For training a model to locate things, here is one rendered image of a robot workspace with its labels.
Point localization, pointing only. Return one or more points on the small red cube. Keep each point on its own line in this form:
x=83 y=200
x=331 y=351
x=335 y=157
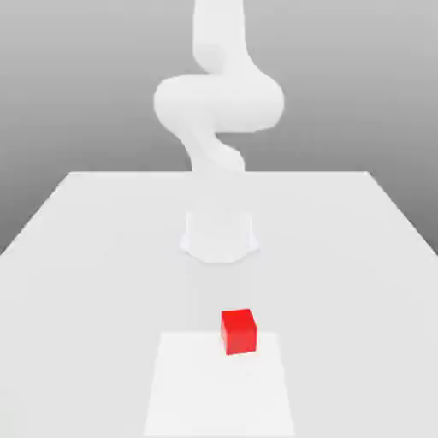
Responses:
x=239 y=332

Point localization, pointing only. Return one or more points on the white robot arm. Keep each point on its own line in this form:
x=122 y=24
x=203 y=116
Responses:
x=219 y=102

